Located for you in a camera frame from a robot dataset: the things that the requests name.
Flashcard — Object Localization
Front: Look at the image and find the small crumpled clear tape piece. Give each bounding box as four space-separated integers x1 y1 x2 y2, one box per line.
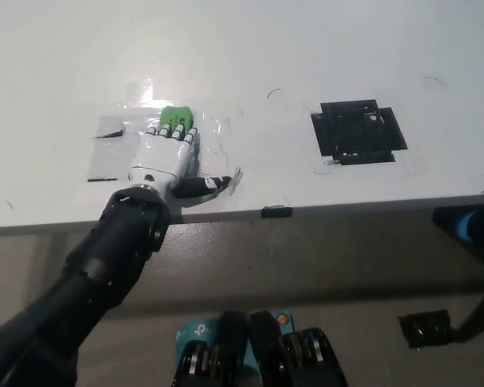
227 166 245 198

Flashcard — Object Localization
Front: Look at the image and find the black desk leg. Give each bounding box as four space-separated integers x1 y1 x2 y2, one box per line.
455 288 484 343

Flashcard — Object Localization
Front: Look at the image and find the black tape square patch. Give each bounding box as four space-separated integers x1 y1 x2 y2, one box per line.
309 98 408 166

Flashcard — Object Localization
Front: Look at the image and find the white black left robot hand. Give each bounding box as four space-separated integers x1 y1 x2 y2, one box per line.
127 123 234 199

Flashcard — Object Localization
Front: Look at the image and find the small black tape strip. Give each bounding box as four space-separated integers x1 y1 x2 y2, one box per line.
261 205 294 219

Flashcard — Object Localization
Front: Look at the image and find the clear tape strip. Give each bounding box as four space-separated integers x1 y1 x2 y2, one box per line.
125 78 155 105

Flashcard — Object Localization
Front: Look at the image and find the teal TP-Link box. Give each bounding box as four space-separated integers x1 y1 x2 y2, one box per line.
173 309 294 374

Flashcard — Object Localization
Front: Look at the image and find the black box with blue patch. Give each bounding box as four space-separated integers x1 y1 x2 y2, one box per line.
432 205 484 279

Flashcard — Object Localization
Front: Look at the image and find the green whiteboard eraser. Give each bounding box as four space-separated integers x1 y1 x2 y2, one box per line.
157 105 196 132

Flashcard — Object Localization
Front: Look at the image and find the clear plastic sheet taped down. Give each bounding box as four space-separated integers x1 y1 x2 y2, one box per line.
86 107 232 183

